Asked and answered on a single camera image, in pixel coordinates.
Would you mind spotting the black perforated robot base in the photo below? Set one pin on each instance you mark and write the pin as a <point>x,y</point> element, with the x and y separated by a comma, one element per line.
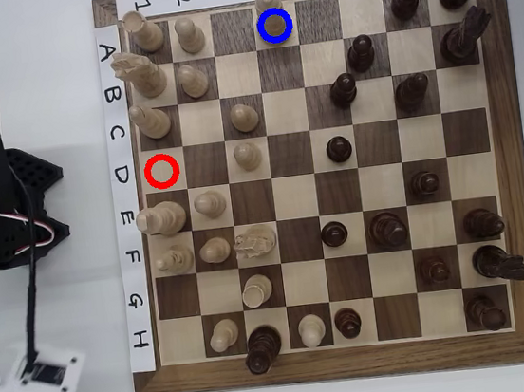
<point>37,173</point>

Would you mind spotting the wooden chessboard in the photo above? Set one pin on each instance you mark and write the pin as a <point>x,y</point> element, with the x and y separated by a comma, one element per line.
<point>312,371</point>

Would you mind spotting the dark wooden knight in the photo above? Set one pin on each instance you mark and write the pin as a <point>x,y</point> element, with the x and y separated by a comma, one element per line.
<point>460,40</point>
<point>495,262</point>

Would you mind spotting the light wooden rook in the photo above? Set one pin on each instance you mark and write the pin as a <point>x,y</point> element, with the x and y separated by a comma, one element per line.
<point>257,291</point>
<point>146,35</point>

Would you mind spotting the light wooden knight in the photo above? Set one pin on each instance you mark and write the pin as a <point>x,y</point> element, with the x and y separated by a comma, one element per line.
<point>147,78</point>
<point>255,242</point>

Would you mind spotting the light wooden king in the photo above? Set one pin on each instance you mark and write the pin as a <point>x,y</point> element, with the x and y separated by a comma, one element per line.
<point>164,218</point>

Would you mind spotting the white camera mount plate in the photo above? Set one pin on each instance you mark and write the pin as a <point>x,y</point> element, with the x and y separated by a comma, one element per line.
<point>73,372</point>

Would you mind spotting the white letter label strip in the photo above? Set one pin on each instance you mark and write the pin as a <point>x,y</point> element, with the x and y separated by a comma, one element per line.
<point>133,278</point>

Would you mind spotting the light wooden pawn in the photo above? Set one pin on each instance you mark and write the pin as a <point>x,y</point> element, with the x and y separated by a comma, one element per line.
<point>247,156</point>
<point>224,334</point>
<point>215,250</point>
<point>190,37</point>
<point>210,204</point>
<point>312,329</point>
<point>244,118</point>
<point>194,82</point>

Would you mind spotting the dark pawn at C7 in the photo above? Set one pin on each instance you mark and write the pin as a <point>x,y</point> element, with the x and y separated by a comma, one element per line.
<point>411,94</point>

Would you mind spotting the dark bishop at H3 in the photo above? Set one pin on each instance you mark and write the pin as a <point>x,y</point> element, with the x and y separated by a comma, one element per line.
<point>263,349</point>

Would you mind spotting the light wooden bishop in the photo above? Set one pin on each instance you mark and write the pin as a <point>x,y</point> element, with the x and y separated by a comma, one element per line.
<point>155,123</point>
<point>176,260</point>

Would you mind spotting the dark pawn at F6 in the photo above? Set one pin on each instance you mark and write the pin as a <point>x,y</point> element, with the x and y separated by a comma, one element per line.
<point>388,229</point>

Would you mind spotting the dark wooden bishop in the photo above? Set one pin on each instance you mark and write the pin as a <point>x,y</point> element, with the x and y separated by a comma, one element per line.
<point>483,224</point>

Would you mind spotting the black camera circuit board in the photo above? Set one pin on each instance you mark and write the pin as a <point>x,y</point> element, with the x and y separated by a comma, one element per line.
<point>47,373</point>

